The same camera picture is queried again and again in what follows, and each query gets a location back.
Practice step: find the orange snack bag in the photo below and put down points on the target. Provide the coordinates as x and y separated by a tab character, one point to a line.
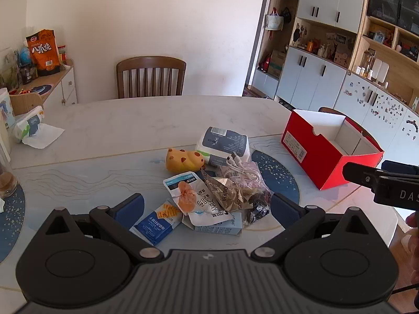
42	52

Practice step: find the blue cracker packet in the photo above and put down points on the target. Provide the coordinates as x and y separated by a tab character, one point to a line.
155	225

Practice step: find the pale blue tote bag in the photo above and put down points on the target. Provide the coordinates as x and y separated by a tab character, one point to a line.
274	21

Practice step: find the white blue printed table mat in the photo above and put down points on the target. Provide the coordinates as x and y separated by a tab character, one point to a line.
98	183

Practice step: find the dark blue round pad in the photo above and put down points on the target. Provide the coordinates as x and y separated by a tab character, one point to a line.
39	89

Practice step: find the white carton with blue print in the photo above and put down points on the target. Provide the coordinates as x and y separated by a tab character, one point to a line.
6	108

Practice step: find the brown wooden curved chair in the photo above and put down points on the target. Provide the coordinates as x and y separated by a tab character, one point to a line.
330	110

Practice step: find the small black bag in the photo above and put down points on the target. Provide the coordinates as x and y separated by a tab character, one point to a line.
286	14

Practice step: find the light blue small carton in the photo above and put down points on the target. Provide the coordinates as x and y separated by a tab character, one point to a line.
226	228

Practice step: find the small blue globe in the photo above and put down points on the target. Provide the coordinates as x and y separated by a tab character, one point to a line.
25	55

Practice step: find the white tissue sheet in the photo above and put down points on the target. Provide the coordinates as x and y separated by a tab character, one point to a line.
45	135

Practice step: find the red cardboard box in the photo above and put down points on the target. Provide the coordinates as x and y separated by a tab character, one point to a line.
307	157

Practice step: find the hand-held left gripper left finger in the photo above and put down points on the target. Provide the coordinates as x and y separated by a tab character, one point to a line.
131	206

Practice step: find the blue white wet wipes pack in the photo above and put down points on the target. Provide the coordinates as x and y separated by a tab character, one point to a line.
222	140

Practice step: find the red bag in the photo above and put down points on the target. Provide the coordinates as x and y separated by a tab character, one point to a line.
265	62

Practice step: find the brown cardboard carton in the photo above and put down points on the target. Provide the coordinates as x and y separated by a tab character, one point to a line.
277	62

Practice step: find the red patterned rug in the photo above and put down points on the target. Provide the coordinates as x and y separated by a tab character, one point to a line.
252	91

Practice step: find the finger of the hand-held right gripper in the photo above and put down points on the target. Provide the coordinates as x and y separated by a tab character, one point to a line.
360	174
402	168

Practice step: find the white drawer sideboard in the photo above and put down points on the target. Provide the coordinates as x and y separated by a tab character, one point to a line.
64	88

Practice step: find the clear glass jar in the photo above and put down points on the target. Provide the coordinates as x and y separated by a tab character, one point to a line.
7	180

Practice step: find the white pouch with orange print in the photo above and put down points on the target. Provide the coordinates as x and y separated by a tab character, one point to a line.
199	211

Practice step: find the dark wooden slatted chair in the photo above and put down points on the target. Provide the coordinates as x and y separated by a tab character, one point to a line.
150	62

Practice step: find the white wooden wall cabinet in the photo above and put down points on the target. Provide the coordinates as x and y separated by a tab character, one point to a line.
327	6

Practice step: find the person's right hand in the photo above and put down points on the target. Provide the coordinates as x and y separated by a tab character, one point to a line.
413	219

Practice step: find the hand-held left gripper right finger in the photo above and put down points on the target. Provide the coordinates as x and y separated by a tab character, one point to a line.
284	209

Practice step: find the clear pink printed packet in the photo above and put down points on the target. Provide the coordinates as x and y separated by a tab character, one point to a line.
244	178

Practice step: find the dark candy wrapper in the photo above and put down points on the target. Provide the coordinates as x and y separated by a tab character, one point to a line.
258	209

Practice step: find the white tissue pack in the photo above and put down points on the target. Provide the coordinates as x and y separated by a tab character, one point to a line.
29	122

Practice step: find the yellow spotted squeaky toy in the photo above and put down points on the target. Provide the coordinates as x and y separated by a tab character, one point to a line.
183	161

